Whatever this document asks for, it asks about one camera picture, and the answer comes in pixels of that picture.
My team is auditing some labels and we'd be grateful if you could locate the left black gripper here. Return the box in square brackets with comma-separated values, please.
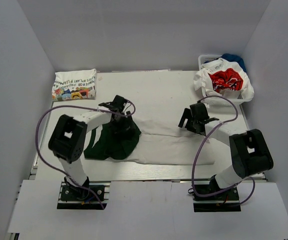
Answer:
[107, 111, 135, 139]

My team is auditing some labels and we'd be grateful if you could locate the white green raglan t-shirt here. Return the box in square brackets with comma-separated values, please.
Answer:
[84, 117, 204, 165]

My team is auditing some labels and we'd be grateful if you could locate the white red print t-shirt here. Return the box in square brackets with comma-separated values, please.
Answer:
[193, 57, 255, 102]

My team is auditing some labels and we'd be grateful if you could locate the blue t-shirt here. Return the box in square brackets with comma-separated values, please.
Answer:
[221, 53, 247, 73]

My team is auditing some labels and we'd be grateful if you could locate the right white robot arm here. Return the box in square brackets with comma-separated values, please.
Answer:
[178, 101, 274, 200]

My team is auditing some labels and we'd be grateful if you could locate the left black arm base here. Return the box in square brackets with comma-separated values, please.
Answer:
[56, 180, 111, 210]

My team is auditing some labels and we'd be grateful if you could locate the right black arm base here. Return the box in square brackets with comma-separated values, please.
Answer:
[187, 187, 241, 213]

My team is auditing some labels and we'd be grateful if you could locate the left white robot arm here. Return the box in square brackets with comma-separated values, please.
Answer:
[48, 95, 141, 200]

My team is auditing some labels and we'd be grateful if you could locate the white plastic basket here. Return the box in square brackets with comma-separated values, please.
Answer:
[195, 54, 248, 106]

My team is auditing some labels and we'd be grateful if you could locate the folded white cartoon t-shirt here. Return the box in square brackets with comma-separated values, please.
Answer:
[51, 68, 97, 102]

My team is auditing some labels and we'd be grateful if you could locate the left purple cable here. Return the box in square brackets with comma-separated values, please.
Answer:
[34, 99, 137, 210]

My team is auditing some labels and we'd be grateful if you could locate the purple cable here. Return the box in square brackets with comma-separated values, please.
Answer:
[34, 99, 137, 210]
[190, 95, 256, 206]

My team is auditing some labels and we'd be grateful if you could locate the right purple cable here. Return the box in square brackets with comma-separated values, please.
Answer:
[190, 95, 256, 206]

